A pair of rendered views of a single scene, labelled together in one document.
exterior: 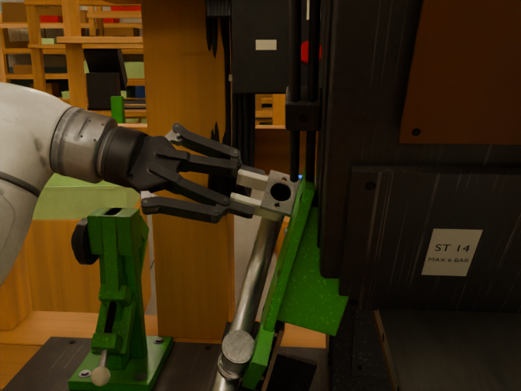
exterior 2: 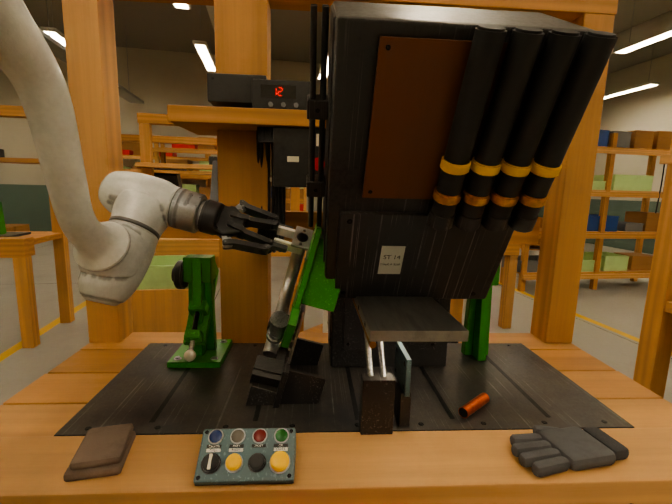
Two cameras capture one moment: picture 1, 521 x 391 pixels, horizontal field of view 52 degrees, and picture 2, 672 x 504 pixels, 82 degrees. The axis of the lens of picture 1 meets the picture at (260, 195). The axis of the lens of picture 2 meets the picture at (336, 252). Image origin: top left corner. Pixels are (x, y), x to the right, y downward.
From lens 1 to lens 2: 0.22 m
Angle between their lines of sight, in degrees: 10
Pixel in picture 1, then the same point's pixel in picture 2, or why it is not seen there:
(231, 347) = (275, 319)
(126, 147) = (214, 210)
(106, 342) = (194, 334)
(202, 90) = (253, 186)
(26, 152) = (154, 211)
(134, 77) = not seen: hidden behind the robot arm
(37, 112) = (161, 189)
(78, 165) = (185, 220)
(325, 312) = (327, 298)
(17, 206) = (148, 242)
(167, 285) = (229, 308)
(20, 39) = not seen: hidden behind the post
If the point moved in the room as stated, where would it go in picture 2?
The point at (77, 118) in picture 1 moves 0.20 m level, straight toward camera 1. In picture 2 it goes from (185, 193) to (198, 196)
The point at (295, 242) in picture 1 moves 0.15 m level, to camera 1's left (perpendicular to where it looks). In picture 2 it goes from (311, 257) to (233, 257)
